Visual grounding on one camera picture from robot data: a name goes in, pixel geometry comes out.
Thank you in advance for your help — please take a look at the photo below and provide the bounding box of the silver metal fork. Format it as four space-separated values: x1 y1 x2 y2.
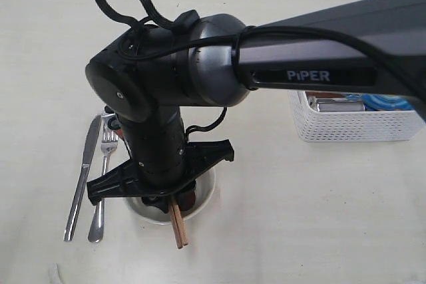
87 112 120 243

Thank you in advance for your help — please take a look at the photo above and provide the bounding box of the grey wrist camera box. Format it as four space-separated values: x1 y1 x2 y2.
102 106 124 140

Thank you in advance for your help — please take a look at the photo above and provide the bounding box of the blue chips bag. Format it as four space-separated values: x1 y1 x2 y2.
345 94 413 111

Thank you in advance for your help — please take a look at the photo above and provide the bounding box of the silver table knife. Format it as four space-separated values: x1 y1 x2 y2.
63 114 102 242

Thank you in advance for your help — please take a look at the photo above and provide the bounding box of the shiny steel cup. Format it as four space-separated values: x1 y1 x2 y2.
308 96 365 112

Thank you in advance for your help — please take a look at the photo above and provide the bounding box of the light wooden chopstick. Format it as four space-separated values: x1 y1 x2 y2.
172 197 188 246

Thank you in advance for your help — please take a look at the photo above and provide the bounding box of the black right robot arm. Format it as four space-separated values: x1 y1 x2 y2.
85 0 425 211

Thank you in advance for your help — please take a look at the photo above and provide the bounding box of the red-brown wooden spoon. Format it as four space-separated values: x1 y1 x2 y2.
175 180 196 212

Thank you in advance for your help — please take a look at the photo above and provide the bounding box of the dark wooden chopstick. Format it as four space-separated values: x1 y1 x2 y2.
168 202 183 249

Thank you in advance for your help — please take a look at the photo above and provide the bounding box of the white perforated plastic basket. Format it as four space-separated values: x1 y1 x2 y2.
288 90 425 142

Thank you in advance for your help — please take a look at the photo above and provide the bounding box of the white floral ceramic bowl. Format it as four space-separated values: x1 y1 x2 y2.
124 168 216 225

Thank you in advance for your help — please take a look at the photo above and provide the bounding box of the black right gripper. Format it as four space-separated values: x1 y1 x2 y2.
85 24 234 213

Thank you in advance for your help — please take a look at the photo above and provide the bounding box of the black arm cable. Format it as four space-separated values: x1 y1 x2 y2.
94 0 426 138

